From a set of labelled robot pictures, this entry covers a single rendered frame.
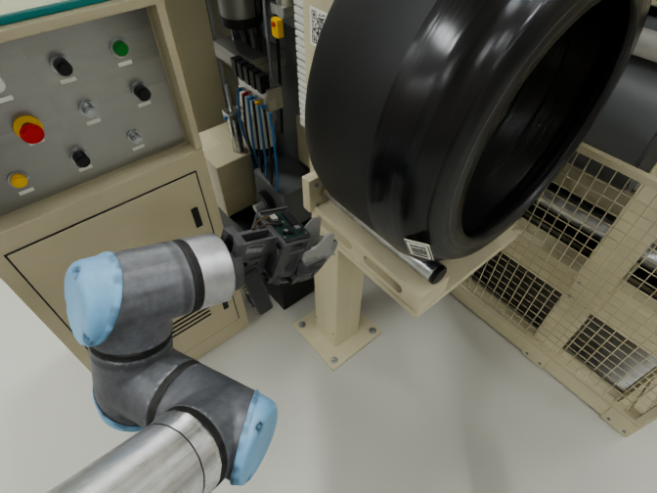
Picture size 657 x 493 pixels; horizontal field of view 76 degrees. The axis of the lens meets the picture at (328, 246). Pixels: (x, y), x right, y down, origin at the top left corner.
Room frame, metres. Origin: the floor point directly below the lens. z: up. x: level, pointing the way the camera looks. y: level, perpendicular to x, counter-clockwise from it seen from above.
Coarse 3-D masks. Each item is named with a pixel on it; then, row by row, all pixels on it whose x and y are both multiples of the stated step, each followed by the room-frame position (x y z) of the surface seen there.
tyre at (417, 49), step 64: (384, 0) 0.58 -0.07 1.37; (448, 0) 0.52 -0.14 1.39; (512, 0) 0.50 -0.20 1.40; (576, 0) 0.53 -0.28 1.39; (640, 0) 0.66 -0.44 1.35; (320, 64) 0.59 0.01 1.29; (384, 64) 0.52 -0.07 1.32; (448, 64) 0.47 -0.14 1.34; (512, 64) 0.47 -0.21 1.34; (576, 64) 0.83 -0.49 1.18; (320, 128) 0.56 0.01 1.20; (384, 128) 0.47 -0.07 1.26; (448, 128) 0.44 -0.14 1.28; (512, 128) 0.84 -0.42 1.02; (576, 128) 0.71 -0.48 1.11; (384, 192) 0.45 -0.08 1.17; (448, 192) 0.43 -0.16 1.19; (512, 192) 0.71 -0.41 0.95; (448, 256) 0.47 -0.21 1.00
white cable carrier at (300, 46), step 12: (300, 0) 0.95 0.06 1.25; (300, 12) 0.95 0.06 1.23; (300, 24) 0.95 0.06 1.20; (300, 36) 0.95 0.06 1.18; (300, 48) 0.95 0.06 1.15; (300, 60) 0.96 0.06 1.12; (300, 72) 0.96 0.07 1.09; (300, 84) 0.96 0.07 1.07; (300, 96) 0.96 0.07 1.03; (300, 108) 0.96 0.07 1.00; (300, 120) 0.97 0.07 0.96
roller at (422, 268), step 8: (328, 200) 0.74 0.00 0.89; (344, 208) 0.70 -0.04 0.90; (352, 216) 0.68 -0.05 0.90; (360, 224) 0.66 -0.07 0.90; (384, 240) 0.60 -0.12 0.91; (392, 248) 0.58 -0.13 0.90; (400, 256) 0.56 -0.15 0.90; (408, 256) 0.55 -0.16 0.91; (408, 264) 0.55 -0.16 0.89; (416, 264) 0.53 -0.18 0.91; (424, 264) 0.53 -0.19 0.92; (432, 264) 0.52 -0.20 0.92; (440, 264) 0.52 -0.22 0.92; (424, 272) 0.51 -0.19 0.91; (432, 272) 0.51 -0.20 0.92; (440, 272) 0.51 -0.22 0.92; (432, 280) 0.50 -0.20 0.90; (440, 280) 0.51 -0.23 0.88
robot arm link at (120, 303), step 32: (96, 256) 0.28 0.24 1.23; (128, 256) 0.29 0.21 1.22; (160, 256) 0.30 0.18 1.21; (192, 256) 0.31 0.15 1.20; (96, 288) 0.24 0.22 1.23; (128, 288) 0.25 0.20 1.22; (160, 288) 0.26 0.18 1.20; (192, 288) 0.28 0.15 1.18; (96, 320) 0.22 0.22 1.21; (128, 320) 0.23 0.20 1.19; (160, 320) 0.25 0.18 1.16; (128, 352) 0.21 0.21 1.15
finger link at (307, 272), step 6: (324, 258) 0.41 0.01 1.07; (300, 264) 0.39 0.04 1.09; (312, 264) 0.39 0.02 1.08; (318, 264) 0.40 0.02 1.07; (300, 270) 0.37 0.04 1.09; (306, 270) 0.38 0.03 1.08; (312, 270) 0.38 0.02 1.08; (318, 270) 0.39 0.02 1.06; (288, 276) 0.36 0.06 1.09; (294, 276) 0.37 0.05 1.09; (300, 276) 0.37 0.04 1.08; (306, 276) 0.37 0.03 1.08; (312, 276) 0.38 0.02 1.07; (294, 282) 0.36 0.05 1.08
